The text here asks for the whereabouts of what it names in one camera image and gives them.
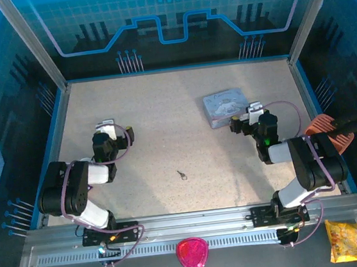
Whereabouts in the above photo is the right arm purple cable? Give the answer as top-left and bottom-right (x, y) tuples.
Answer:
(260, 95), (343, 249)

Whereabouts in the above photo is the pink heart-shaped plastic container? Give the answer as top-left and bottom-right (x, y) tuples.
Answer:
(173, 235), (211, 267)

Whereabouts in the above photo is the aluminium table side rail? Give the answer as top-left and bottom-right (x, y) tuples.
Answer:
(286, 52), (351, 200)
(20, 82), (87, 231)

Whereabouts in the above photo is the blue cartoon tin box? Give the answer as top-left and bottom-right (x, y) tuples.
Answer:
(201, 86), (253, 131)

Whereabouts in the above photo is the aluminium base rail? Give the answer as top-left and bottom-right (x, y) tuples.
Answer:
(21, 192), (357, 255)

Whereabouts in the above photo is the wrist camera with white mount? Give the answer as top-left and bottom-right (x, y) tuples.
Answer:
(245, 100), (267, 125)
(94, 117), (119, 142)

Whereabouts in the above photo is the yellow snack bag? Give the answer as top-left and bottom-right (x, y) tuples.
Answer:
(323, 216), (357, 267)

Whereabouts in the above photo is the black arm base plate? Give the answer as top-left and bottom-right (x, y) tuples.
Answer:
(80, 220), (142, 248)
(249, 200), (311, 229)

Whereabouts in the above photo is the orange slotted utensil holder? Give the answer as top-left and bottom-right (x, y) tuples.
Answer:
(302, 111), (357, 159)

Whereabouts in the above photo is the left wrist camera with white mount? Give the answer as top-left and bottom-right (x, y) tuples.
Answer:
(94, 117), (119, 142)

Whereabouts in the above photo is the grey slotted cable duct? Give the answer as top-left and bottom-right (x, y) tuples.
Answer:
(36, 227), (284, 267)

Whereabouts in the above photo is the aluminium frame post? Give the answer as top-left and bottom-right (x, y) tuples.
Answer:
(281, 0), (351, 65)
(0, 0), (71, 98)

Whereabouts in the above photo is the black tool handle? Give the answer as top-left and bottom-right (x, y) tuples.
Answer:
(330, 112), (357, 138)

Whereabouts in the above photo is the right wrist camera with white mount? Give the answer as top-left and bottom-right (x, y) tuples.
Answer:
(245, 100), (267, 125)

